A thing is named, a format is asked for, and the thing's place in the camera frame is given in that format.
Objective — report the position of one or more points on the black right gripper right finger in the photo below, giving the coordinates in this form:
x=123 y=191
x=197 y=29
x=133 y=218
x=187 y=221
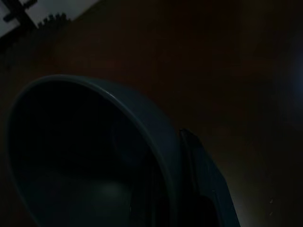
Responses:
x=203 y=170

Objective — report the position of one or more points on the blue ceramic bowl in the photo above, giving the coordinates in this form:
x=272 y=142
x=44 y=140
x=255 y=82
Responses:
x=151 y=118

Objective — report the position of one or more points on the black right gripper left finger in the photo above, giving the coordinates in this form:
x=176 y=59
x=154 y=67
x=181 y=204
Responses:
x=129 y=146

